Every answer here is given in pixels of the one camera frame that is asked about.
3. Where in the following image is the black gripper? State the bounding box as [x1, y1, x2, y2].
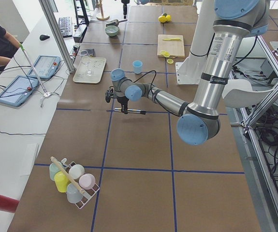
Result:
[105, 87, 129, 114]
[121, 0, 129, 19]

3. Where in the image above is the metal muddler rod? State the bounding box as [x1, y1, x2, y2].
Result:
[114, 108, 146, 115]

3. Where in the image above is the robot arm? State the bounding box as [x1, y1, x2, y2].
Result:
[105, 0, 270, 145]

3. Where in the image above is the yellow lemon left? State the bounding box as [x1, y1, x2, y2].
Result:
[158, 15, 167, 23]

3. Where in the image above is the yellow lemon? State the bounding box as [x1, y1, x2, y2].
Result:
[158, 15, 167, 23]
[166, 14, 171, 22]

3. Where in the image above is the light blue cup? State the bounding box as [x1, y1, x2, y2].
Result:
[132, 60, 143, 74]

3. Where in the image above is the yellow lemon right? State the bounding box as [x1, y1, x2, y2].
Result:
[166, 14, 171, 22]

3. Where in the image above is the lemon slice on board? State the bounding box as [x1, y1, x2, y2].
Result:
[160, 50, 170, 58]

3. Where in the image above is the lemon slice off board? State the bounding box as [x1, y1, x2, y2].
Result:
[166, 58, 174, 64]

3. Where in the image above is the white cup in rack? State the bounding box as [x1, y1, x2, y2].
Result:
[69, 164, 85, 180]

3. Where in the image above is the pink cup in rack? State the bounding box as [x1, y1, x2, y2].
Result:
[79, 174, 96, 190]

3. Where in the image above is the green cup in rack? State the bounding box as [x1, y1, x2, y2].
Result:
[49, 163, 60, 181]

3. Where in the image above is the yellow cup in rack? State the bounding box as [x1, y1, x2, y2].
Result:
[54, 171, 70, 193]

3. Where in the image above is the grey-blue cup in rack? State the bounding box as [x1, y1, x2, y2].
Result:
[66, 183, 83, 203]

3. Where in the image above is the metal ice scoop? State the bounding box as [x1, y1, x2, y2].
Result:
[105, 19, 128, 27]

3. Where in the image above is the wooden mug tree stand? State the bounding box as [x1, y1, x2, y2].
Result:
[96, 0, 110, 21]

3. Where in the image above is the green bowl of ice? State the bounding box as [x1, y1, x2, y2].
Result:
[104, 25, 119, 37]

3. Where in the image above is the cream bear tray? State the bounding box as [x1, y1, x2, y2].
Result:
[73, 56, 106, 84]

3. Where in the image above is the yellow plastic knife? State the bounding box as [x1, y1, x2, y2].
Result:
[162, 37, 181, 41]

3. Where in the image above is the clear wine glass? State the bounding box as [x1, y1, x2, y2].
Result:
[81, 56, 92, 76]

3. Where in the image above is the black keyboard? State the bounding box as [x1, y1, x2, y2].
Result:
[58, 16, 73, 38]

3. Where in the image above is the wooden cutting board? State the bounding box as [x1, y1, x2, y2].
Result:
[157, 34, 185, 58]

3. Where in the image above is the black computer mouse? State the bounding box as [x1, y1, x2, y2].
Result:
[39, 34, 50, 41]

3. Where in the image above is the far teach pendant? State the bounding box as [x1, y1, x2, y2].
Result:
[33, 55, 61, 80]

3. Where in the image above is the teach pendant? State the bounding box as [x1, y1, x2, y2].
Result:
[33, 55, 61, 80]
[0, 75, 39, 107]

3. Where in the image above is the near teach pendant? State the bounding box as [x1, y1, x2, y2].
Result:
[0, 75, 39, 107]

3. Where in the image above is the white plastic chair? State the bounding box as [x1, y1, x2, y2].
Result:
[222, 79, 274, 108]

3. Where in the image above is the red cylinder bottle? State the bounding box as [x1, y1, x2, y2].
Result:
[0, 195, 19, 213]

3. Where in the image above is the aluminium frame post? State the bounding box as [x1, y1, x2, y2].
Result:
[39, 0, 75, 73]

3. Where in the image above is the wooden rack handle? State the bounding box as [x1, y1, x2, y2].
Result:
[50, 156, 86, 195]

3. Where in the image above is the white wire cup rack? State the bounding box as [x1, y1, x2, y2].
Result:
[61, 158, 100, 209]

